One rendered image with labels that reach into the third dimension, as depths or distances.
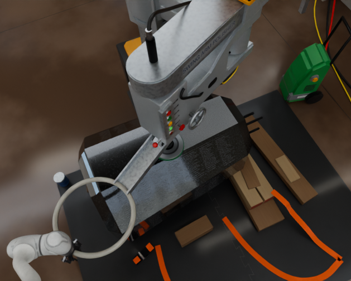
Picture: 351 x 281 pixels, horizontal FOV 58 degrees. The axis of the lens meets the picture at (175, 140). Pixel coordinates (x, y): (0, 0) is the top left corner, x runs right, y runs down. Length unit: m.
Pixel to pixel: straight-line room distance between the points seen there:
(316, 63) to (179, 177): 1.63
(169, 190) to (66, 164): 1.36
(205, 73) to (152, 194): 0.91
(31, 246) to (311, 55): 2.63
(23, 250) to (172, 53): 1.13
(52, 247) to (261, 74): 2.75
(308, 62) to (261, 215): 1.42
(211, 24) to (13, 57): 3.10
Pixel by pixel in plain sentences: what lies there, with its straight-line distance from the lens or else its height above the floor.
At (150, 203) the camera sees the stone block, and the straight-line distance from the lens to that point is 2.21.
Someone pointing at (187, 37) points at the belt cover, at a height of 1.72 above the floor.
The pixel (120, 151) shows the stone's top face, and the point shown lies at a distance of 2.20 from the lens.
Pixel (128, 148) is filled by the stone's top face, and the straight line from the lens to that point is 2.20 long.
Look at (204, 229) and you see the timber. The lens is 2.71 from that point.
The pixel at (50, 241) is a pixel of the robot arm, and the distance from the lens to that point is 1.67.
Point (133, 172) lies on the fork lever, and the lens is 2.02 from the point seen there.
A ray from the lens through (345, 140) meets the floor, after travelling 3.44.
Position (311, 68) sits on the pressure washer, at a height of 0.50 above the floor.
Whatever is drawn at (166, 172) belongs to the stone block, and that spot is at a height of 0.78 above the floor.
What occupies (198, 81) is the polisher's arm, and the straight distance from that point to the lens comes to 1.73.
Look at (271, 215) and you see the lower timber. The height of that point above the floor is 0.09.
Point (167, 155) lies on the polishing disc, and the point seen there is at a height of 0.87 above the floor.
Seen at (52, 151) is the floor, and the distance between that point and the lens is 3.37.
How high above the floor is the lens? 2.79
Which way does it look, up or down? 63 degrees down
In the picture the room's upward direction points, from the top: 7 degrees counter-clockwise
